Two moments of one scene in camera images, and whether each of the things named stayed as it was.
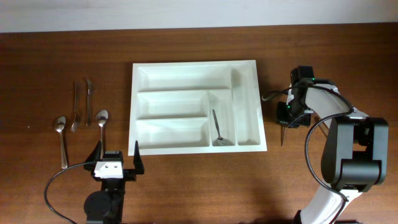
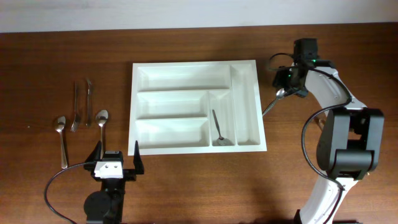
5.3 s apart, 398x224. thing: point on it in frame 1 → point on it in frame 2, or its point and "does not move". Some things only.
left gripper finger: (95, 154) does not move
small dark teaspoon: (221, 141) does not move
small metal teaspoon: (282, 134) → (280, 94)
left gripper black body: (129, 175) does not move
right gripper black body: (292, 112) → (284, 76)
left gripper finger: (138, 161) does not move
